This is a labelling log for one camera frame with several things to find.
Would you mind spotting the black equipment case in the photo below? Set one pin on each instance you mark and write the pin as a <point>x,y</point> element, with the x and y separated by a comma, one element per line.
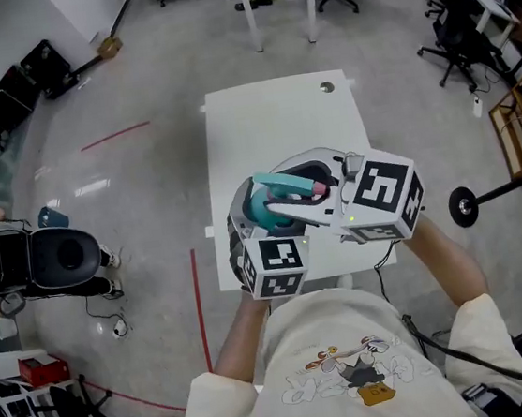
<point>11,99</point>
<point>45,69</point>

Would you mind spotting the red floor tape strip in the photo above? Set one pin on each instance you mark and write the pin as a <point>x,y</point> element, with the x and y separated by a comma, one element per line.
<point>133,398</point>
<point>200,309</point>

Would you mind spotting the person's left forearm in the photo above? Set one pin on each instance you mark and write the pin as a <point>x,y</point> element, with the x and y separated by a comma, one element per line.
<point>244,342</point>

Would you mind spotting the teal waste bin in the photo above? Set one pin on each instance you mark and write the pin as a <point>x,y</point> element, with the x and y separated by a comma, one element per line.
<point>53,218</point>

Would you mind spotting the brown cardboard box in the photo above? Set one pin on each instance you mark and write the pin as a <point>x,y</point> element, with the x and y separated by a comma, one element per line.
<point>109,48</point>

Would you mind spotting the white power strip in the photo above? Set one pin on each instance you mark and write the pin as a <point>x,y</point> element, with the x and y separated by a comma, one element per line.
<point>120,328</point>

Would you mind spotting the cream printed t-shirt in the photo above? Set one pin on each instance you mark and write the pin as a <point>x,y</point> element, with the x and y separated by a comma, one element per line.
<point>351,404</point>

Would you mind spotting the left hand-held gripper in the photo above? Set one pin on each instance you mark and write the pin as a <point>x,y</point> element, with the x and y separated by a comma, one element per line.
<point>278,255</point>

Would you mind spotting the red box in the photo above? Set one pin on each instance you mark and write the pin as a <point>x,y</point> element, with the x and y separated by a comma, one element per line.
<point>43,370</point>

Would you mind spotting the person's white right shoe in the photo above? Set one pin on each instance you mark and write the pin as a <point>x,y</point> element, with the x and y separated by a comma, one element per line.
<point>344,281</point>

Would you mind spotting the person's right forearm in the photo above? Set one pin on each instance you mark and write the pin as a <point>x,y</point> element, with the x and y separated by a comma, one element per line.
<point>447,260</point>

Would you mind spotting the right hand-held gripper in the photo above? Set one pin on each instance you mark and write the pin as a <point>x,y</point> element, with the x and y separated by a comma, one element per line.
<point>381,188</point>

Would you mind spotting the white plastic cup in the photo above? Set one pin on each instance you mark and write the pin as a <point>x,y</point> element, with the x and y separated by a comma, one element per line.
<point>5,327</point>

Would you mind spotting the black stanchion with round base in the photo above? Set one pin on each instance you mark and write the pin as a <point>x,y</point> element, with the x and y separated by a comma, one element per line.
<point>463,207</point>

